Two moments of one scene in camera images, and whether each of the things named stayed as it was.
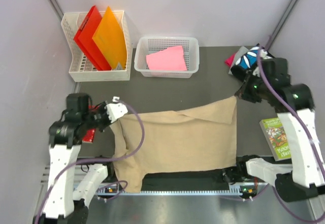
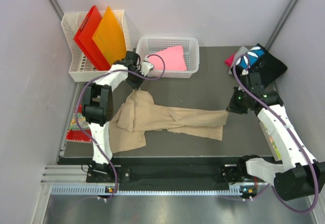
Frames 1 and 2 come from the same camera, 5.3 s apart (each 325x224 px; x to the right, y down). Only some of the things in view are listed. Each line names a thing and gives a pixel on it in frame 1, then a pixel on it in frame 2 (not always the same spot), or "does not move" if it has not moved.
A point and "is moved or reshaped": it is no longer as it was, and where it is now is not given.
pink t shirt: (171, 59) does not move
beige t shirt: (202, 138) is moved or reshaped
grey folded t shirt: (241, 51) does not move
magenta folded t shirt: (229, 61) does not move
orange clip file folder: (109, 41) does not move
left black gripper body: (99, 117) → (134, 81)
